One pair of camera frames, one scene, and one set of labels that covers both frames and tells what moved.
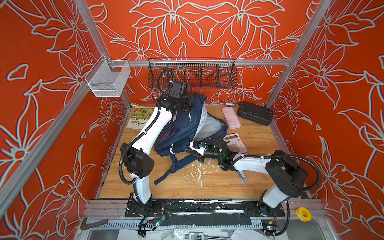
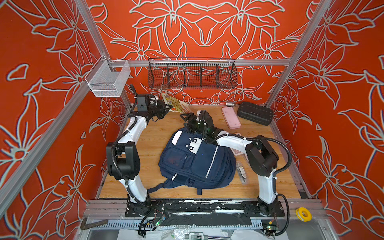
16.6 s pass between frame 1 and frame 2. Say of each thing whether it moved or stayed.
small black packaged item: stayed
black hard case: stayed
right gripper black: moved
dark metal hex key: stayed
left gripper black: moved
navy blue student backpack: moved
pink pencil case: stayed
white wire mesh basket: stayed
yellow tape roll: stayed
